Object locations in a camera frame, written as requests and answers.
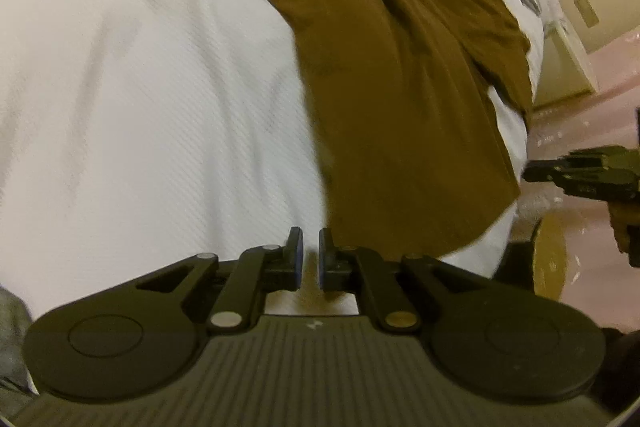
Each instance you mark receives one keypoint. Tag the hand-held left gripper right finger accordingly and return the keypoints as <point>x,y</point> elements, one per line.
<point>322,263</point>

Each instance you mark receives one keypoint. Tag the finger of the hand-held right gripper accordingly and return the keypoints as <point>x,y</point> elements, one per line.
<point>555,174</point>

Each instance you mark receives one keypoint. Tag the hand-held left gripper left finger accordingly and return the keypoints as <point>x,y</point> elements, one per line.
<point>298,259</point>

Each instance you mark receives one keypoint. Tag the brown garment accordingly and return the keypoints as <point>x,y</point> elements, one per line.
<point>390,107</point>

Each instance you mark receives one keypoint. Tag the person's right hand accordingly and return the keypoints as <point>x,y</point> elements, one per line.
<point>627,232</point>

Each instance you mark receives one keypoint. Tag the round golden stool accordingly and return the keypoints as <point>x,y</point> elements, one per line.
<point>549,257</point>

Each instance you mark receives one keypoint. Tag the beige bedside cabinet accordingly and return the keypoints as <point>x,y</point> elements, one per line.
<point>562,67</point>

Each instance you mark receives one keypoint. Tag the white bed cover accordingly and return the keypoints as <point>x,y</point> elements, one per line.
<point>125,107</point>

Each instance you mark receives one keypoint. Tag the grey cloth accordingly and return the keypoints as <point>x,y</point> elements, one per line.
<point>12,342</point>

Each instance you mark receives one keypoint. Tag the beige wall plate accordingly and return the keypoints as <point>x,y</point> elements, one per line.
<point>586,10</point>

